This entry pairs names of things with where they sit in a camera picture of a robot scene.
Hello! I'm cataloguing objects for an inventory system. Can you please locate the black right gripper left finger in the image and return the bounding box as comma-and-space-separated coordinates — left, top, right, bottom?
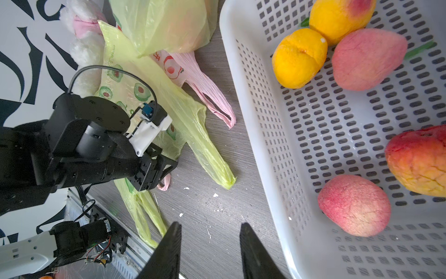
137, 222, 182, 279

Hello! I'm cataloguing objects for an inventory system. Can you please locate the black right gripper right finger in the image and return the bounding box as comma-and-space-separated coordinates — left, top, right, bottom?
239, 223, 285, 279

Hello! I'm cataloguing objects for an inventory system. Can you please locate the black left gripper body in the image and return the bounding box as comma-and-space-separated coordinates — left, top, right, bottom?
130, 143, 178, 191

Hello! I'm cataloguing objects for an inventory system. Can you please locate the red peach basket front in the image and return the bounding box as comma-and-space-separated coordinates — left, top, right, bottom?
318, 174, 391, 237

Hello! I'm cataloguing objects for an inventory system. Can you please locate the red peach basket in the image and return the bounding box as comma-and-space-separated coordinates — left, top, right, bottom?
318, 174, 391, 237
332, 29, 408, 91

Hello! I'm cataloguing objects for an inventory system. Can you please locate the green avocado print plastic bag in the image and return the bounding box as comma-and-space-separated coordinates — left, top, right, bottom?
109, 0, 218, 55

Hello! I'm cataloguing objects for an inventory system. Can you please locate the red yellow peach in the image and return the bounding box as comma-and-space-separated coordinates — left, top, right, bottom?
384, 125, 446, 198

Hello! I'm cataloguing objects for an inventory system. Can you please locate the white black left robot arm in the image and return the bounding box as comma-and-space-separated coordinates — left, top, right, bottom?
1, 93, 178, 279

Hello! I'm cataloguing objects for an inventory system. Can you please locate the pink apple print plastic bag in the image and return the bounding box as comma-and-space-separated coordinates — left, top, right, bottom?
151, 51, 236, 189

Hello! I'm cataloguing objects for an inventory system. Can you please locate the white perforated plastic basket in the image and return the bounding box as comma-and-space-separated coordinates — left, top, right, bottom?
220, 1, 446, 279

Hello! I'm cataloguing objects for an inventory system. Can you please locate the white plush bear pink shirt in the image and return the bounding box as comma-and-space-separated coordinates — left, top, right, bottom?
60, 0, 106, 97

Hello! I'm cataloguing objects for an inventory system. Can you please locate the yellow fruit lower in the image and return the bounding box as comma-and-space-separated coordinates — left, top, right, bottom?
272, 28, 328, 89

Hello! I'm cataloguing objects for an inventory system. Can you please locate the yellow fruit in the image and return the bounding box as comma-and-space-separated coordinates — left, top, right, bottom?
309, 0, 376, 46
272, 28, 328, 89

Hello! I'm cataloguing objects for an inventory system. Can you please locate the yellow fruit upper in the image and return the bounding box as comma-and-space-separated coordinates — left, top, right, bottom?
309, 0, 376, 46

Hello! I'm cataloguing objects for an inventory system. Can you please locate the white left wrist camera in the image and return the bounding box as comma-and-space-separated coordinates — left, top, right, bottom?
127, 101, 172, 157

